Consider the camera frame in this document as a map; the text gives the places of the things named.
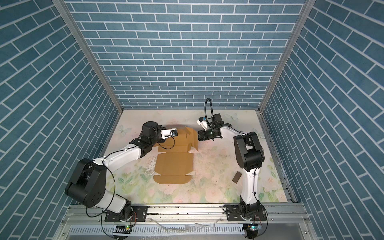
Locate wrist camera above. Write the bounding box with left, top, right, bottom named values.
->
left=161, top=128, right=178, bottom=140
left=197, top=117, right=208, bottom=129

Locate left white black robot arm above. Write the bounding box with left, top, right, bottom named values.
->
left=65, top=121, right=173, bottom=221

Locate right green circuit board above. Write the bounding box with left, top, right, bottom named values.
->
left=244, top=224, right=263, bottom=232

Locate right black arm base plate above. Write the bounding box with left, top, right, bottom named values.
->
left=222, top=203, right=267, bottom=222

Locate aluminium mounting rail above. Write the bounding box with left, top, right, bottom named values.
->
left=62, top=203, right=310, bottom=225

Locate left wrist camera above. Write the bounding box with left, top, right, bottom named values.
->
left=161, top=128, right=178, bottom=140

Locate brown cardboard box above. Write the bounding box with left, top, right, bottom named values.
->
left=154, top=127, right=199, bottom=185

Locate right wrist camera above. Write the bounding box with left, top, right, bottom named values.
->
left=197, top=117, right=208, bottom=129

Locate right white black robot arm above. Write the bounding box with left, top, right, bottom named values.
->
left=197, top=114, right=265, bottom=219

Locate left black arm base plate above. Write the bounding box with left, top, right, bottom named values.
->
left=105, top=205, right=149, bottom=223

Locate small brown cardboard piece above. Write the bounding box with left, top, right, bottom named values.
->
left=232, top=172, right=242, bottom=184

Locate white slotted cable duct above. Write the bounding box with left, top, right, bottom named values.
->
left=69, top=224, right=245, bottom=237

